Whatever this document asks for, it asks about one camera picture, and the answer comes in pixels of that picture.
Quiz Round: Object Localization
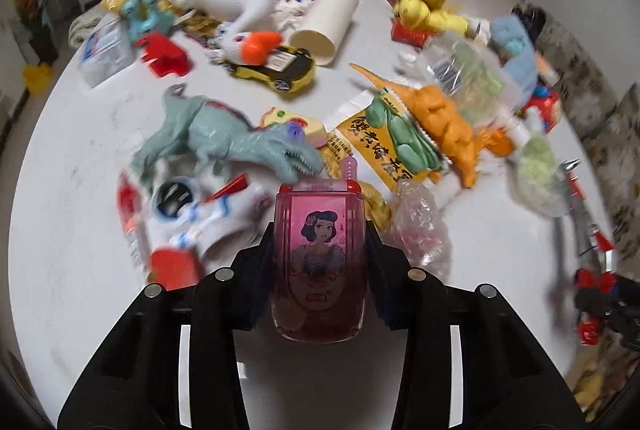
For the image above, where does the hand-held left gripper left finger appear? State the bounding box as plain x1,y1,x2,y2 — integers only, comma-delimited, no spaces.
57,222,276,430

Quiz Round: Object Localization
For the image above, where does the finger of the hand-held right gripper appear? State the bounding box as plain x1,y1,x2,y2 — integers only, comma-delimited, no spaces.
575,277,640,341

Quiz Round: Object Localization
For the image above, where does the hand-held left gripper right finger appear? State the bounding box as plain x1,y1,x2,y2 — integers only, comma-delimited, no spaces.
364,222,587,430

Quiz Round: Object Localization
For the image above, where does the pink toy flip phone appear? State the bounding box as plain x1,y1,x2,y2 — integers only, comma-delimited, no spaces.
271,157,369,343

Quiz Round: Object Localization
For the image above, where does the silver red toy figure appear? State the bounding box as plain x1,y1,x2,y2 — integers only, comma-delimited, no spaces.
550,157,618,346

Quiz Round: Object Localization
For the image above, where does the clear plastic wrap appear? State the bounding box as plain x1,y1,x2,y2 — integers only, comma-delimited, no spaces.
392,182,451,278

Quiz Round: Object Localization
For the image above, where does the white red blue toy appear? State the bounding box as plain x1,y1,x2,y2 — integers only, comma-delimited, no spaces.
117,170,273,283

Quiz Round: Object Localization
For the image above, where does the yellow bean snack packet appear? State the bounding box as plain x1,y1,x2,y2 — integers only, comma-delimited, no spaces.
325,90,448,191

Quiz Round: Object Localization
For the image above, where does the grey dinosaur toy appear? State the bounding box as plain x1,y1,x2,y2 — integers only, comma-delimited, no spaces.
131,84,326,191

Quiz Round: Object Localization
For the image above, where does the pale green fuzzy cloth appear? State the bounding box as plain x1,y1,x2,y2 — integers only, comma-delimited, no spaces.
510,132,566,216

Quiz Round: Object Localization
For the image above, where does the yellow green plastic toy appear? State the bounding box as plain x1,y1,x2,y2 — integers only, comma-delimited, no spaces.
260,107,328,148

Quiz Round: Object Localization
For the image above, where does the orange dinosaur toy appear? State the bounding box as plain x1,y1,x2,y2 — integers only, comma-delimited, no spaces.
349,62,511,188

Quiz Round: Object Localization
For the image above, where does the yellow toy car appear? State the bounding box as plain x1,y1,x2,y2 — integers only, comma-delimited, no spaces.
227,45,317,98

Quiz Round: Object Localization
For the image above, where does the clear spout pouch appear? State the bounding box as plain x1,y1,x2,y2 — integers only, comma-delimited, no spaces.
422,30,531,146

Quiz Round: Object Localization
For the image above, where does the floral sofa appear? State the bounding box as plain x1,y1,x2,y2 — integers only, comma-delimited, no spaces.
510,0,640,221

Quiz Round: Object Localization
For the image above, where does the white toy orange beak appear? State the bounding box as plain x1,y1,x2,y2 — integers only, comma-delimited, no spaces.
217,27,286,66

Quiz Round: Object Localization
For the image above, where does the red plastic toy piece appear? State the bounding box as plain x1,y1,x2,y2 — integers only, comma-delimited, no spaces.
136,32,193,78

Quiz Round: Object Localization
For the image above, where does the blue fuzzy cloth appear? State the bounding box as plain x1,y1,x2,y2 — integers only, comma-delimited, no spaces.
487,15,541,111

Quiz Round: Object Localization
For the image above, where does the clear plastic box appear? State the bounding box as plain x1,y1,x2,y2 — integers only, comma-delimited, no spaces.
77,22,136,88

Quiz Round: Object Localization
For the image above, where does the yellow duck toy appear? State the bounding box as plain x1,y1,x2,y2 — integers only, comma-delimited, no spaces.
392,0,471,36

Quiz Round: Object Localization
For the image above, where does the white plastic tube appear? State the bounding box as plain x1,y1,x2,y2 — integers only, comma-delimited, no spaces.
290,0,361,67

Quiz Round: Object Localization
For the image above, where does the white swan toy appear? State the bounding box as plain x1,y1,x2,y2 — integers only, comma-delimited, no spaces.
192,0,276,33

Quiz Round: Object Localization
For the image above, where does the blue crab toy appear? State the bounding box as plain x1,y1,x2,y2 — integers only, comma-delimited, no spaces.
120,0,173,43

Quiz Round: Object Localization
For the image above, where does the white cloth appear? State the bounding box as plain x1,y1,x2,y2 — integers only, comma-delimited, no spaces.
67,7,113,51

